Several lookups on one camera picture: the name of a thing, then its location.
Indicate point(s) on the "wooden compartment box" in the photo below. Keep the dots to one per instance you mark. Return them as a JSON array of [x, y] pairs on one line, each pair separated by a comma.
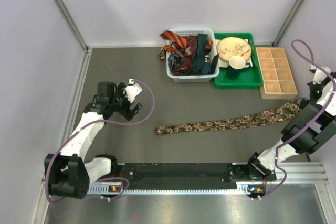
[[276, 73]]

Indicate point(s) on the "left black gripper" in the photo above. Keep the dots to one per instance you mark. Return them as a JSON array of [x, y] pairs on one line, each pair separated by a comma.
[[126, 112]]

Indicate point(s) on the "beige floral plate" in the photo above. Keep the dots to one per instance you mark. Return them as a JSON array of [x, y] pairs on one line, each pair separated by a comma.
[[235, 47]]

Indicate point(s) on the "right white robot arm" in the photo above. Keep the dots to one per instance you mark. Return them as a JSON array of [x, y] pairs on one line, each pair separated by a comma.
[[306, 133]]

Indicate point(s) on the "dark red patterned tie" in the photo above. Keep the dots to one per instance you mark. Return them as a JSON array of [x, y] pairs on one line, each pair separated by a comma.
[[183, 65]]

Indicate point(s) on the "dark teal tie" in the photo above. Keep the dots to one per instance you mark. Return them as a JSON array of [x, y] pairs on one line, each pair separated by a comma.
[[200, 66]]

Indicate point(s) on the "blue patterned tie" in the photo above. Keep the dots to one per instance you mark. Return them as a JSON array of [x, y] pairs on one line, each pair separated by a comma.
[[174, 60]]

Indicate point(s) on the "aluminium frame rail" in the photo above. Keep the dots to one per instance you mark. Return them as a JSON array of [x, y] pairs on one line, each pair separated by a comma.
[[287, 173]]

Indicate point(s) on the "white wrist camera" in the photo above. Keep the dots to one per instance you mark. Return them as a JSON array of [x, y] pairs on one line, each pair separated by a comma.
[[319, 76], [132, 90]]

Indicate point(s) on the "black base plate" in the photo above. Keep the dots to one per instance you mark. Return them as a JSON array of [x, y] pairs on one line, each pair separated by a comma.
[[183, 176]]

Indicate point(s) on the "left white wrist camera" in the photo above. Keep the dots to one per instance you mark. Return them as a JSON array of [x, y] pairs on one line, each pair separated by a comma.
[[132, 90]]

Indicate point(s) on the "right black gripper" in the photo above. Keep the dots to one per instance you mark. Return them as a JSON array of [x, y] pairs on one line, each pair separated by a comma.
[[312, 87]]

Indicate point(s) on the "dark green white mug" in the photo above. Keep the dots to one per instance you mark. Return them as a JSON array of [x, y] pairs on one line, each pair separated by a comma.
[[236, 66]]

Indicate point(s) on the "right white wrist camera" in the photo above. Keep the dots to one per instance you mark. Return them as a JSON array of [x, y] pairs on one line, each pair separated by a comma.
[[319, 76]]

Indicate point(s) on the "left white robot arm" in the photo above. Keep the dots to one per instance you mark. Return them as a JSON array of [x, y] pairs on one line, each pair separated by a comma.
[[66, 173]]

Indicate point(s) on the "white plastic basket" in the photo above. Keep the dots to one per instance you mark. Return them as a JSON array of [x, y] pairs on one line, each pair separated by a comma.
[[185, 32]]

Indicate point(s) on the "orange navy striped tie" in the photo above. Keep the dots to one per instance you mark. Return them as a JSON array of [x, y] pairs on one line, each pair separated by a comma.
[[174, 37]]

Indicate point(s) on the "orange floral dark tie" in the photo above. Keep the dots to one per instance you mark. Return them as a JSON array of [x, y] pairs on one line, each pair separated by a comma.
[[167, 49]]

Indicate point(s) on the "brown floral tie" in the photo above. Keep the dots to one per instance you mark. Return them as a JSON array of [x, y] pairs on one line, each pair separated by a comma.
[[282, 113]]

